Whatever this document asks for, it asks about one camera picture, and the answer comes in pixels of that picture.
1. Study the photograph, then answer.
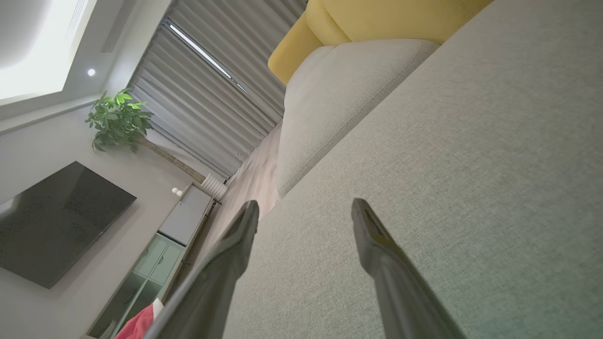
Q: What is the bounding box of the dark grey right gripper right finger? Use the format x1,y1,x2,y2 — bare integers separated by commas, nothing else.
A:
351,198,467,339

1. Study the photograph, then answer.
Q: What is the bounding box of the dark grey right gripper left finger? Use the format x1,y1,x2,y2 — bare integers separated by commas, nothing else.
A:
144,201,260,339

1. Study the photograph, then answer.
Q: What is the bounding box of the red and white jersey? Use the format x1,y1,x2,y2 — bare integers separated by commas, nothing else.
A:
114,298,164,339

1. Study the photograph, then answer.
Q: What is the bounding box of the grey and green tv cabinet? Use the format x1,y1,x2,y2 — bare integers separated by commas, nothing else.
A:
87,184,222,339

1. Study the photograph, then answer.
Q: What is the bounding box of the white ribbed plant pot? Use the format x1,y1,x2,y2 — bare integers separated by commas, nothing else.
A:
202,173,229,201

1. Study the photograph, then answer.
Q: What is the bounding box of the black flat screen television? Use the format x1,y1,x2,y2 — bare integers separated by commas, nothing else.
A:
0,161,137,289

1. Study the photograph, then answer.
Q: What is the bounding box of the grey pleated curtain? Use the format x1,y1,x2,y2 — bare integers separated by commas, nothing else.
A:
128,0,309,179

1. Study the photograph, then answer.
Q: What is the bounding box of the green leafy house plant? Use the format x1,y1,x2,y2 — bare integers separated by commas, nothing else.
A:
85,88,208,184

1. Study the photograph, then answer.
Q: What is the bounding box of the small grey sofa cushion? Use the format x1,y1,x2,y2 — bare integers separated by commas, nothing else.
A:
277,39,440,197

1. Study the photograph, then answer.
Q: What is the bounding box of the yellow sofa section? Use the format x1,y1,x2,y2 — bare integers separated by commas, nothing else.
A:
268,0,493,85

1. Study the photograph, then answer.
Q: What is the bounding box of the white ceiling air vent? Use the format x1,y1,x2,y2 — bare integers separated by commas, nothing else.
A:
65,0,89,39

